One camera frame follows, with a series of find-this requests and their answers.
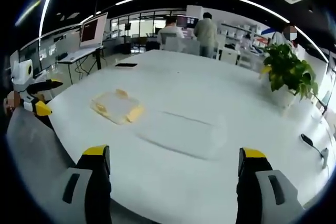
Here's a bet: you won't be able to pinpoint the black cable plug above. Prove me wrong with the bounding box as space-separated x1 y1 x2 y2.
300 133 315 146

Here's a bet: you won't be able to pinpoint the white cable adapter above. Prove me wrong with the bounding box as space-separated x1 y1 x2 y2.
320 147 330 169

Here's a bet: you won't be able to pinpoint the white side desk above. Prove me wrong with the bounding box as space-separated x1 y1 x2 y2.
57 45 104 78

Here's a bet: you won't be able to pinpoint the white office chair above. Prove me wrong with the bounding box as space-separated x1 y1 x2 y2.
160 34 186 51

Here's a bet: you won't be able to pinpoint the short ceiling light strip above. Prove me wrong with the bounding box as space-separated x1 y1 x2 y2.
114 0 143 6

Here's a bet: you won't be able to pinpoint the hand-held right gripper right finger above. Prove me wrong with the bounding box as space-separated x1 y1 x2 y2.
236 147 307 224

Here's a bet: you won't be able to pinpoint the background computer monitors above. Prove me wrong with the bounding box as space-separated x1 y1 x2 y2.
176 15 200 28

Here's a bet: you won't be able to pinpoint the large white-framed monitor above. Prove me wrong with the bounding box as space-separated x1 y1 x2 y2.
78 12 109 49

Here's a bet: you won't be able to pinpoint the white storage shelf rack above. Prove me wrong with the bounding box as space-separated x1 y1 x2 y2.
219 22 271 66

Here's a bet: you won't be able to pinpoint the table cable flap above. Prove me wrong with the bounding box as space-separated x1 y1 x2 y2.
135 110 227 161

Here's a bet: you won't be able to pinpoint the white plant pot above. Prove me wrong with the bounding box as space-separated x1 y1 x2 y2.
267 78 299 109

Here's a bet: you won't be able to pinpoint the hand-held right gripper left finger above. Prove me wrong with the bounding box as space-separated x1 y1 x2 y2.
43 144 112 224

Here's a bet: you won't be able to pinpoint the green leafy plant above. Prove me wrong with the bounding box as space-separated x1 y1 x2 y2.
259 42 320 101

